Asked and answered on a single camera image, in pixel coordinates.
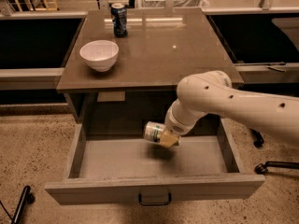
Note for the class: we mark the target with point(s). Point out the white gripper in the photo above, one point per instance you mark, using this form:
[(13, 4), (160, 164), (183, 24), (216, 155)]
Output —
[(174, 126)]

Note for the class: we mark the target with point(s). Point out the silver green 7up can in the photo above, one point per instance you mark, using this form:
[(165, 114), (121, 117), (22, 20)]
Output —
[(153, 131)]

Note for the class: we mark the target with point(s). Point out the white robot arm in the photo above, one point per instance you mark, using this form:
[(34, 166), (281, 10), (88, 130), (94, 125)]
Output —
[(212, 93)]

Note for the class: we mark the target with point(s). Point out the grey open top drawer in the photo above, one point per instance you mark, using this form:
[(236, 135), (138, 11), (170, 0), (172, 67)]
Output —
[(116, 169)]

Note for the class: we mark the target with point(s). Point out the grey cabinet with counter top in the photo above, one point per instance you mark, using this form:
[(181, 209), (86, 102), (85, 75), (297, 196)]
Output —
[(161, 48)]

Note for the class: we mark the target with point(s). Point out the dark blue soda can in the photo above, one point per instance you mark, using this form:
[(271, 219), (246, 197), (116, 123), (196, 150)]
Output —
[(119, 19)]

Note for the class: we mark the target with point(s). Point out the black stand leg right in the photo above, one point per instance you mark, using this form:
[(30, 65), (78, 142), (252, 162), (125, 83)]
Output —
[(258, 139)]

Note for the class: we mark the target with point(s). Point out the black stand leg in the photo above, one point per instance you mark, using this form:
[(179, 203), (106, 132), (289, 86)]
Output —
[(27, 197), (258, 139)]

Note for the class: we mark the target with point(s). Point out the black chair leg with caster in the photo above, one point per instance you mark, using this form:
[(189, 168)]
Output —
[(262, 168)]

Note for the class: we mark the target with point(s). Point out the white ceramic bowl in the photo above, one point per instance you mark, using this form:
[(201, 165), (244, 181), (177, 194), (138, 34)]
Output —
[(100, 55)]

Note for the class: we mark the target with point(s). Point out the black stand leg left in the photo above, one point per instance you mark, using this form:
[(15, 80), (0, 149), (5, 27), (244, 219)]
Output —
[(27, 197)]

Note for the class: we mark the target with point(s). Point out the black drawer handle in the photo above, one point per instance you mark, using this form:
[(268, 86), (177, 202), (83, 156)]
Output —
[(151, 200)]

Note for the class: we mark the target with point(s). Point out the white wire basket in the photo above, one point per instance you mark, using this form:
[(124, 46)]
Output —
[(173, 3)]

